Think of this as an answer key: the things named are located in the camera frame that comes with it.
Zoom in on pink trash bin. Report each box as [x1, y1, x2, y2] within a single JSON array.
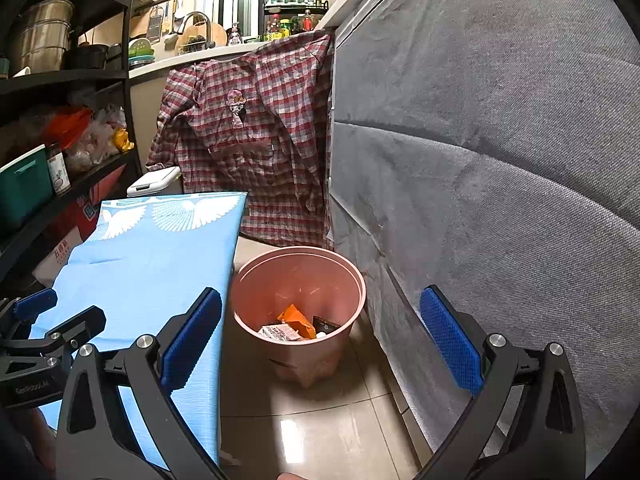
[[231, 246, 367, 388]]

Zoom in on orange snack bag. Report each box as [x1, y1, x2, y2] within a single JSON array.
[[276, 304, 317, 340]]

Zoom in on large steel pot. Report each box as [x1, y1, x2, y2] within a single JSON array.
[[7, 0, 76, 76]]

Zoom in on spice jar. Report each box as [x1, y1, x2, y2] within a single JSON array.
[[46, 142, 72, 196]]

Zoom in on red plaid shirt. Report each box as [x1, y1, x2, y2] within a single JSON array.
[[146, 30, 335, 251]]

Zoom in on red cardboard box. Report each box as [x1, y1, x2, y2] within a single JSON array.
[[47, 165, 128, 241]]

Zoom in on grey cloth cover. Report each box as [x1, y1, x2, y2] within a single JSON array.
[[327, 0, 640, 471]]

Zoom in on red bag on shelf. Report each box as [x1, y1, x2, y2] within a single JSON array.
[[42, 107, 96, 151]]

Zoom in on black packet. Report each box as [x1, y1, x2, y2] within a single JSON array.
[[312, 314, 343, 336]]

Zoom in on clear bags of food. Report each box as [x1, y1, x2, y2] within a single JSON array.
[[65, 105, 128, 173]]

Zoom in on black shelf rack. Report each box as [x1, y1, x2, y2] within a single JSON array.
[[0, 0, 146, 281]]

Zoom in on blue patterned tablecloth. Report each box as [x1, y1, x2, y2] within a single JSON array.
[[27, 192, 249, 466]]

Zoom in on metal grater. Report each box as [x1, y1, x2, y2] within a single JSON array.
[[146, 4, 166, 43]]

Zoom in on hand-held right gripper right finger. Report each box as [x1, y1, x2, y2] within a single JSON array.
[[415, 285, 586, 480]]

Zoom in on white lidded bin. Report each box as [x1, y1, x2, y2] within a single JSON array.
[[126, 167, 181, 198]]

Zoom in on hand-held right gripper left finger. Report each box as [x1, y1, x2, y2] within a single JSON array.
[[55, 287, 228, 480]]

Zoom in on metal faucet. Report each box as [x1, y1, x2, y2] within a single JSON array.
[[177, 11, 213, 48]]

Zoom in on stack of green bowls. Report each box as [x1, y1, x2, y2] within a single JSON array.
[[127, 37, 153, 68]]

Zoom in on black cooking pot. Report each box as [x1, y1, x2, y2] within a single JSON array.
[[65, 42, 123, 71]]

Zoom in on green storage box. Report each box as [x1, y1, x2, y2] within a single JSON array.
[[0, 144, 55, 231]]

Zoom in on small white red carton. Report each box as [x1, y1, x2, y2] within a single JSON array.
[[258, 322, 303, 343]]

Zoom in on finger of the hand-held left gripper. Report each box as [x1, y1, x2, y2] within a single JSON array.
[[0, 287, 59, 333], [44, 305, 107, 356]]

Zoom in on spice rack with bottles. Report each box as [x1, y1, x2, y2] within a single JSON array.
[[262, 0, 331, 43]]

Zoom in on white sack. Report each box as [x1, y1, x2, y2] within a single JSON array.
[[32, 227, 86, 286]]

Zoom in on wooden cutting board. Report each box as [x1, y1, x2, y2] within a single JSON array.
[[180, 20, 228, 51]]

